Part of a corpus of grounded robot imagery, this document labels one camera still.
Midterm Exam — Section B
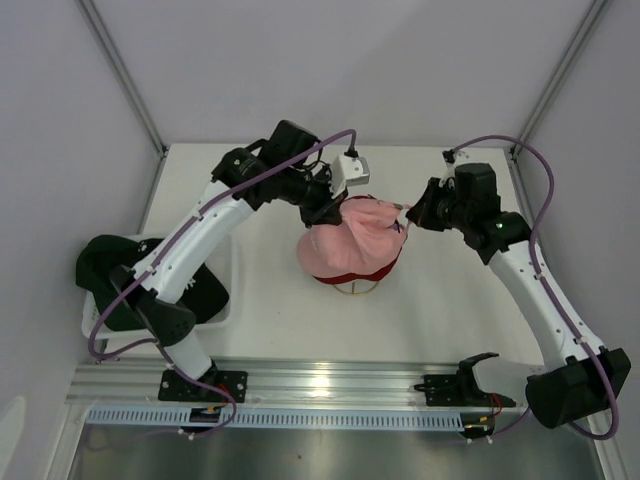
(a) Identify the white slotted cable duct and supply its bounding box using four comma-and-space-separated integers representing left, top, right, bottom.
86, 406, 464, 433

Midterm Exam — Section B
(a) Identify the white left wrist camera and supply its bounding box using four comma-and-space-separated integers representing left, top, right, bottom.
330, 154, 371, 198

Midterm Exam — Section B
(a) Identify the aluminium frame post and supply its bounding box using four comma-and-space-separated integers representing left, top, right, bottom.
516, 0, 614, 142
75, 0, 167, 158

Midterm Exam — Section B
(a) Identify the aluminium mounting rail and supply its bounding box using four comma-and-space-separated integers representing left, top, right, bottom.
64, 357, 551, 409

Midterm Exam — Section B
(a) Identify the black baseball cap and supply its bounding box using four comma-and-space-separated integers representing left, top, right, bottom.
178, 264, 230, 325

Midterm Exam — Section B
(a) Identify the gold wire hat stand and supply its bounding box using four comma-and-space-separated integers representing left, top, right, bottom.
333, 279, 379, 296

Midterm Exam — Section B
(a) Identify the pink baseball cap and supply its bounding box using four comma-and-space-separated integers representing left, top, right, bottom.
296, 197, 414, 279

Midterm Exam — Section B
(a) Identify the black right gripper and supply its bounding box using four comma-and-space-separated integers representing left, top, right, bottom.
407, 177, 472, 232

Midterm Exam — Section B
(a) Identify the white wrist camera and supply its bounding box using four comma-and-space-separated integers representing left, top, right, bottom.
330, 154, 371, 198
440, 149, 456, 184

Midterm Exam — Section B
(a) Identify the white plastic basket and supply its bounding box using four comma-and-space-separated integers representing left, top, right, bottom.
75, 234, 239, 340

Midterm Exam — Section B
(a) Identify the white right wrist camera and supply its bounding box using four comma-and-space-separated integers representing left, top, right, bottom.
440, 149, 456, 184

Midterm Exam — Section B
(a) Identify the left aluminium frame post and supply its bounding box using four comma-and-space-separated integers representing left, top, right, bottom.
75, 0, 167, 158

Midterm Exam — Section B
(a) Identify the dark green baseball cap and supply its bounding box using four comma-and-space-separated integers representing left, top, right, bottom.
75, 235, 162, 314

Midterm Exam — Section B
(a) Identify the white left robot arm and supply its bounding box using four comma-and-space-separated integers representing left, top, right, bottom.
101, 120, 358, 401

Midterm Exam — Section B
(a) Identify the red baseball cap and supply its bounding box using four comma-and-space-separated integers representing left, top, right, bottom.
312, 194, 401, 287

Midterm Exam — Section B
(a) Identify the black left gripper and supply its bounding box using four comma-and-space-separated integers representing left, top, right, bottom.
278, 163, 348, 228

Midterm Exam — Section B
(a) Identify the right aluminium frame post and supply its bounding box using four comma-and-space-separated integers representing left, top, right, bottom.
516, 0, 614, 142

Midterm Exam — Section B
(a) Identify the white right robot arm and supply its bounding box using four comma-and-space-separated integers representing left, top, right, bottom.
406, 163, 631, 441

